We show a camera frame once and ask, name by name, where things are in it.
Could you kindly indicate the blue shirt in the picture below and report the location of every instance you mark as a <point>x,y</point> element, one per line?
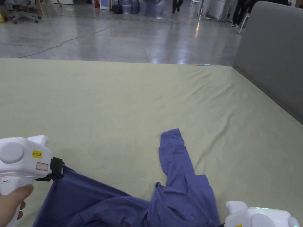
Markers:
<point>170,189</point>

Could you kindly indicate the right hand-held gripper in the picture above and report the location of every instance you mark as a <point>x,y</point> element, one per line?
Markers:
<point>258,217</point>

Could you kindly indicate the person's left hand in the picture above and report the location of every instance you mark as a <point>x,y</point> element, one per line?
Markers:
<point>11,203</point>

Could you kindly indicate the bed with pale green sheet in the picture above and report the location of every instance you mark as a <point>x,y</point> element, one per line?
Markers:
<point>113,99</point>

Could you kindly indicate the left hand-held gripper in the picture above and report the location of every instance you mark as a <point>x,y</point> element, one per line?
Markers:
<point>21,160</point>

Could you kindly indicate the cluster of water bottles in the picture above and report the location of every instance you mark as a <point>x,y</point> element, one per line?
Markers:
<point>138,6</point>

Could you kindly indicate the grey padded headboard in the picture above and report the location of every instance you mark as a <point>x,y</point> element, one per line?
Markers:
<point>269,47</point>

